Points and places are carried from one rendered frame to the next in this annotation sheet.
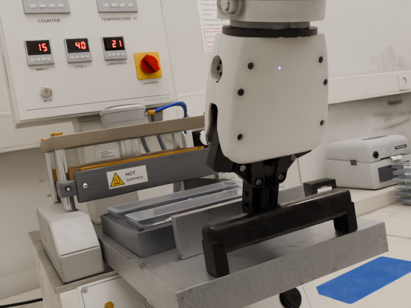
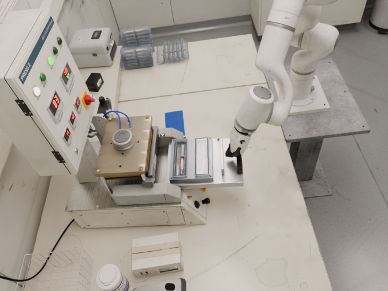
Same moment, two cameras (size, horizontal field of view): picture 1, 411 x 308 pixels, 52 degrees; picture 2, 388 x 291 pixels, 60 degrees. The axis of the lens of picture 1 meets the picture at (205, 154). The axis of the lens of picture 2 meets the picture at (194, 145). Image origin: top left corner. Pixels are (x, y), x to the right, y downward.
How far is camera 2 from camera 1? 117 cm
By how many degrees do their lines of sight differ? 66
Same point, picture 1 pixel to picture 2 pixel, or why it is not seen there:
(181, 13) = not seen: outside the picture
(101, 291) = (185, 196)
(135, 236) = (211, 178)
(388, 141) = (107, 36)
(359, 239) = not seen: hidden behind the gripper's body
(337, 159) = (81, 53)
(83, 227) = (172, 186)
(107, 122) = (127, 147)
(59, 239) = (174, 194)
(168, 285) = (238, 182)
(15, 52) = (63, 146)
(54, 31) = (64, 120)
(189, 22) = not seen: outside the picture
